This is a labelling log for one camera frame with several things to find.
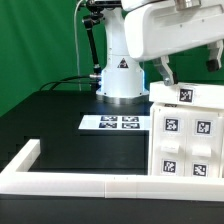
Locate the white tagged rectangular block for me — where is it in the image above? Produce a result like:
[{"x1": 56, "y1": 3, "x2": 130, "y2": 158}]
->
[{"x1": 149, "y1": 81, "x2": 224, "y2": 109}]

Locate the white cabinet body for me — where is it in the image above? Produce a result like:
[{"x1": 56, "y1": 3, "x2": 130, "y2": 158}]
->
[{"x1": 148, "y1": 103, "x2": 224, "y2": 178}]

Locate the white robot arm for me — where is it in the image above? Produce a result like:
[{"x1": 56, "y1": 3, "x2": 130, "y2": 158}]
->
[{"x1": 86, "y1": 0, "x2": 224, "y2": 104}]

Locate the white thin cable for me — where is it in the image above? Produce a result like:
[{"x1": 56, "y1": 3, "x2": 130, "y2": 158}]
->
[{"x1": 73, "y1": 0, "x2": 84, "y2": 92}]

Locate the white flat tagged panel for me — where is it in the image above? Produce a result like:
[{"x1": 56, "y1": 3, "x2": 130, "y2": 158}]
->
[{"x1": 79, "y1": 115, "x2": 150, "y2": 131}]

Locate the black cable bundle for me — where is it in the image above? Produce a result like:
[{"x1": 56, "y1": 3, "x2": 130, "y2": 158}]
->
[{"x1": 39, "y1": 75, "x2": 101, "y2": 92}]

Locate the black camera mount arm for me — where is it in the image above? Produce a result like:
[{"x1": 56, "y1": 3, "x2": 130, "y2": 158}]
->
[{"x1": 82, "y1": 0, "x2": 121, "y2": 91}]

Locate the white U-shaped border frame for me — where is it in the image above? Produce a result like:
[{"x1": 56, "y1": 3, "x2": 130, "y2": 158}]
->
[{"x1": 0, "y1": 139, "x2": 224, "y2": 202}]

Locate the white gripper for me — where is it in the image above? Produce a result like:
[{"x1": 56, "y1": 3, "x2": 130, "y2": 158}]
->
[{"x1": 123, "y1": 0, "x2": 224, "y2": 86}]

